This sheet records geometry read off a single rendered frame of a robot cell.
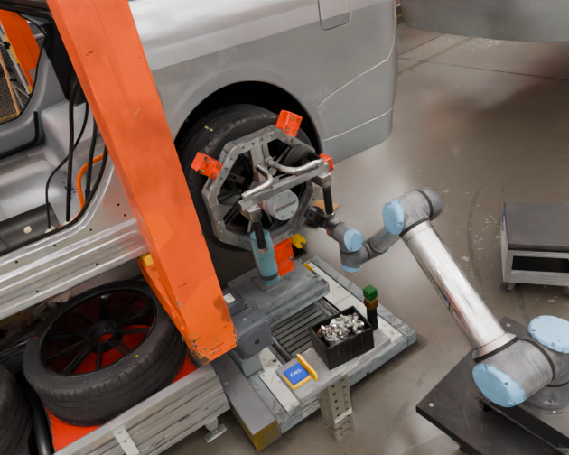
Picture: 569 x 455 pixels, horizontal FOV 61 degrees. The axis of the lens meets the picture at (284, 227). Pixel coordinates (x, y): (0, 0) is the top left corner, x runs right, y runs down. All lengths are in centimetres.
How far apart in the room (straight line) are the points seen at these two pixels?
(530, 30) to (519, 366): 282
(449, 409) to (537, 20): 282
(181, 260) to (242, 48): 92
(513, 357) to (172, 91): 149
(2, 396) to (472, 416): 177
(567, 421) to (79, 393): 170
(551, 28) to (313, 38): 216
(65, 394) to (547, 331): 172
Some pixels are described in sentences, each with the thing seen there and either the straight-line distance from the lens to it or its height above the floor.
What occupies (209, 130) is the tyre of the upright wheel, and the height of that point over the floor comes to 115.
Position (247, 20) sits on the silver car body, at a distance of 207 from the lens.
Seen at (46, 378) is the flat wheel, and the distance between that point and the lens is 221.
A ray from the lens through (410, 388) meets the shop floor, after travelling 237.
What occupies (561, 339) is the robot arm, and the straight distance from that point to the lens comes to 172.
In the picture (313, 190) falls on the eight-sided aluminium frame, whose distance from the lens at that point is 226.
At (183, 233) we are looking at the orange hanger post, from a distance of 156.
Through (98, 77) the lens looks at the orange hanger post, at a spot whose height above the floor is 161.
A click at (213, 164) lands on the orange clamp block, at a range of 194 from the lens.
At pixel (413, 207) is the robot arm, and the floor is 98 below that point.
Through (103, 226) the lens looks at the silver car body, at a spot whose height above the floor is 94.
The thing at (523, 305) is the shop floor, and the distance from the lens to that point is 278.
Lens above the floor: 190
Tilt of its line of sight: 34 degrees down
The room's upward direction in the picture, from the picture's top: 11 degrees counter-clockwise
